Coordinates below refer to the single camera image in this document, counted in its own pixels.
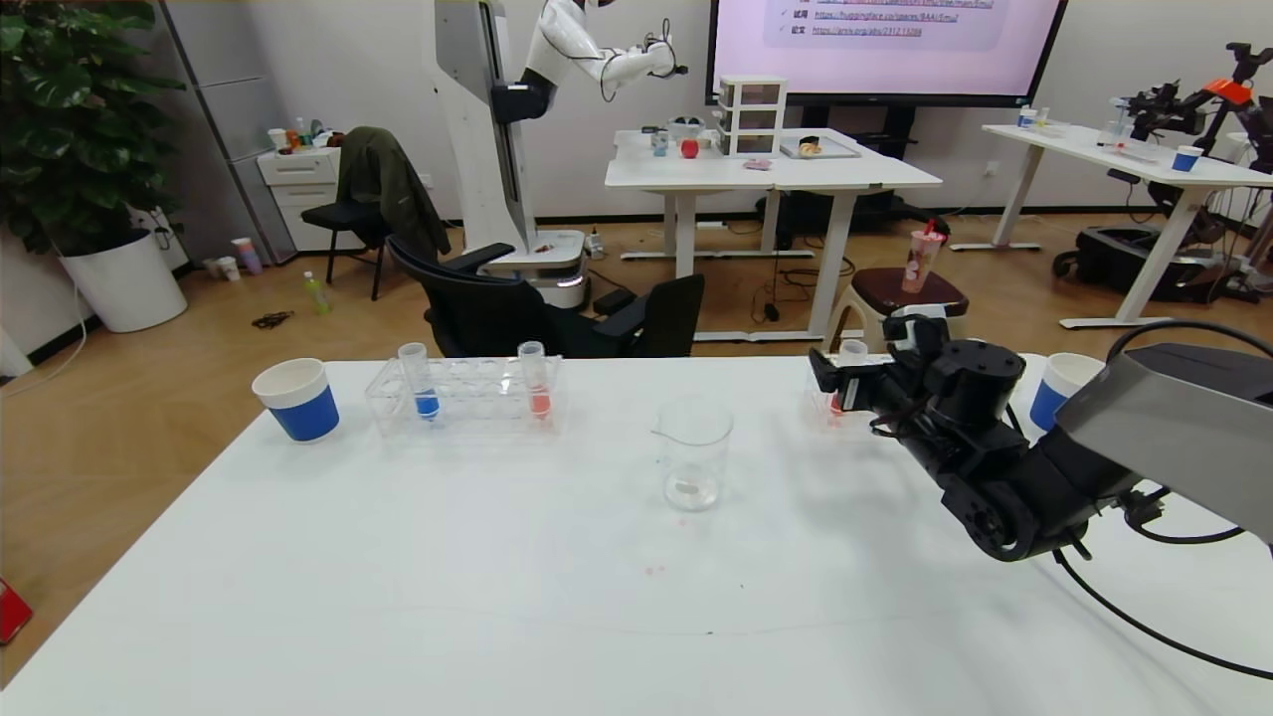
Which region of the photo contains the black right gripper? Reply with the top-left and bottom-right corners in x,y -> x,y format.
809,347 -> 924,419

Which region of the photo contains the test tube with red pigment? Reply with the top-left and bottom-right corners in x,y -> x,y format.
827,339 -> 869,417
517,341 -> 553,420

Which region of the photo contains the test tube with blue pigment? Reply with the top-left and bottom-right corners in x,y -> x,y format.
398,342 -> 441,424

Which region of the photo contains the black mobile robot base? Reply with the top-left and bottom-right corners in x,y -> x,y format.
1052,226 -> 1209,302

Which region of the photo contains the clear acrylic test tube rack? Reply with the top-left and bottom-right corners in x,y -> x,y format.
364,354 -> 564,439
802,350 -> 901,431

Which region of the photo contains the clear glass beaker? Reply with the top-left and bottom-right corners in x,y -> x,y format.
651,396 -> 735,513

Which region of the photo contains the pink drink cup with straw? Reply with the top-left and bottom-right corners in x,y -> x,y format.
901,219 -> 945,295

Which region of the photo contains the brown plastic stool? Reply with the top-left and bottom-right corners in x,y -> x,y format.
823,268 -> 970,355

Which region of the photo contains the white standing desk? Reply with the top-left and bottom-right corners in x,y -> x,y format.
982,122 -> 1273,330
605,127 -> 944,344

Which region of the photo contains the grey tray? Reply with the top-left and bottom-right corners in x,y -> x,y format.
780,135 -> 862,161

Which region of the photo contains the blue and white paper cup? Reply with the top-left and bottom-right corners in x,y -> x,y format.
1028,352 -> 1107,431
252,357 -> 340,443

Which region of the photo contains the black display stand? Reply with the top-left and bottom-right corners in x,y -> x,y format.
756,104 -> 951,250

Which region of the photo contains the white drawer organizer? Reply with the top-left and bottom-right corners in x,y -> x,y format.
717,76 -> 788,157

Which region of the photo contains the large display screen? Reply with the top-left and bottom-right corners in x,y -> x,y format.
705,0 -> 1068,108

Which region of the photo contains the black office chair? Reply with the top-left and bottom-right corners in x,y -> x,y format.
386,235 -> 705,359

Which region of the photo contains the white humanoid robot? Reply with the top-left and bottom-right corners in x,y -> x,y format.
430,0 -> 689,309

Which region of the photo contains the olive green jacket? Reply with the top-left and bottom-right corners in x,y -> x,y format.
336,126 -> 452,264

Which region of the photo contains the black side chair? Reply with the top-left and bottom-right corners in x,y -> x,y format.
300,181 -> 399,302

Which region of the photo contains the white drawer cabinet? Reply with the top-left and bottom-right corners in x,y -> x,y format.
257,145 -> 365,254

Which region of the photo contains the grey tall cabinet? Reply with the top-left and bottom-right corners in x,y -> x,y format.
159,0 -> 299,268

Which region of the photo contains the white plant pot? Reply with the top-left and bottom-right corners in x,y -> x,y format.
58,229 -> 189,334

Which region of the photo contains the green leafy plant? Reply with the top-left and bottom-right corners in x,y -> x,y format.
0,0 -> 188,258

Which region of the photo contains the red flat object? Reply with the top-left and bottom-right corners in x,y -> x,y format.
0,578 -> 34,645

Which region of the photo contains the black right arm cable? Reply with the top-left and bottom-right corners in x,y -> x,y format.
1052,318 -> 1273,683

